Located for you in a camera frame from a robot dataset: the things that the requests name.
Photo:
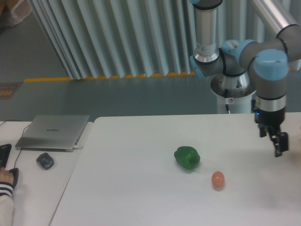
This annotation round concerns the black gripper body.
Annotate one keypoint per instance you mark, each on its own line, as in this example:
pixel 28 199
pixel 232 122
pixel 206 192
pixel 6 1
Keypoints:
pixel 269 114

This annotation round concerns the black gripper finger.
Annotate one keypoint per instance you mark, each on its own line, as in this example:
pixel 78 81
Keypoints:
pixel 263 130
pixel 280 142

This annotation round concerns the black computer mouse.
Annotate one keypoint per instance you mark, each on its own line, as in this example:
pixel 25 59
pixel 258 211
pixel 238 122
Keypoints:
pixel 15 172

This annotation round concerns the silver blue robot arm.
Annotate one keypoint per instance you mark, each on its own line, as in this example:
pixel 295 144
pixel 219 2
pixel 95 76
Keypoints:
pixel 249 76

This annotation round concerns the green bell pepper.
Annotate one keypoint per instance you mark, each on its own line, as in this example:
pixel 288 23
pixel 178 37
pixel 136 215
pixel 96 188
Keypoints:
pixel 187 157

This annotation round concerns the person's hand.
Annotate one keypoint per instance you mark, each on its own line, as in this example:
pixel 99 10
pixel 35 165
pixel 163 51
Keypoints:
pixel 6 176

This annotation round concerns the brown egg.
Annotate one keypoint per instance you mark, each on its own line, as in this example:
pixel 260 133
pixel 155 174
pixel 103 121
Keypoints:
pixel 218 179

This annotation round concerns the white folding screen partition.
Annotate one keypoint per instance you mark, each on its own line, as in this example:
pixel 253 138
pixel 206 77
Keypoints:
pixel 106 38

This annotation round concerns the silver closed laptop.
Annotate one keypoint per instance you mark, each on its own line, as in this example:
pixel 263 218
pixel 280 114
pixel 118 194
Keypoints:
pixel 53 132

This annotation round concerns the dark earbuds case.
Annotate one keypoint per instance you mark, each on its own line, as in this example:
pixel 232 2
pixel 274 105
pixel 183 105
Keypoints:
pixel 45 161

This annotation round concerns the black keyboard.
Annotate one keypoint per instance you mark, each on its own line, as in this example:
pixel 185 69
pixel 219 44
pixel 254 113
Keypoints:
pixel 4 154

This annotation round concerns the cardboard box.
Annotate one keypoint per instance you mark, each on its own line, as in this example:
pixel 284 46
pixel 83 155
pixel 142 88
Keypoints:
pixel 13 12

